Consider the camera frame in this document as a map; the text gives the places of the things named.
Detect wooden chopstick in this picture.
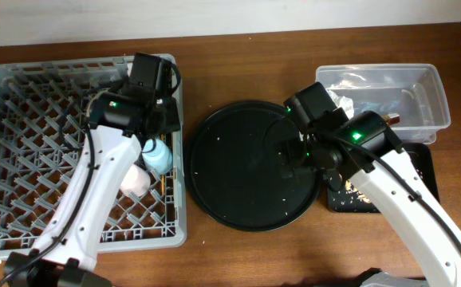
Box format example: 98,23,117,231
160,134,166,197

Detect blue cup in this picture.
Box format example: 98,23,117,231
142,139,173,175

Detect food scraps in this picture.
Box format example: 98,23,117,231
325,171,376,213

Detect white napkin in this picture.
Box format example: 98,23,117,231
327,89,354,119

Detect pink cup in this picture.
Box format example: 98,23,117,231
120,165,151,197

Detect gold snack wrapper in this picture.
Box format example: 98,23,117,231
382,113,400,125

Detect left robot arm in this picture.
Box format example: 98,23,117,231
0,53,182,286

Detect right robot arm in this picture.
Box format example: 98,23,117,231
284,82,461,286

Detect grey dishwasher rack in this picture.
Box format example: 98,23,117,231
0,56,187,262

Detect black rectangular tray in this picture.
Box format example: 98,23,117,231
338,143,440,214

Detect round black tray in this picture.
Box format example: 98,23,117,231
183,100,322,232

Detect clear plastic bin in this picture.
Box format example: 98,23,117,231
316,64,451,144

